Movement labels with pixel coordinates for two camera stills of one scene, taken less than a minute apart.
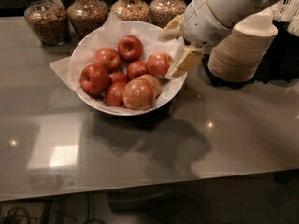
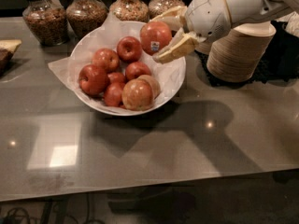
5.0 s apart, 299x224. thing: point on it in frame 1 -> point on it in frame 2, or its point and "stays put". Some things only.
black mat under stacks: (280, 63) stays put
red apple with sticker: (159, 63) -> (154, 35)
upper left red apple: (107, 58) stays put
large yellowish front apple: (138, 94) stays put
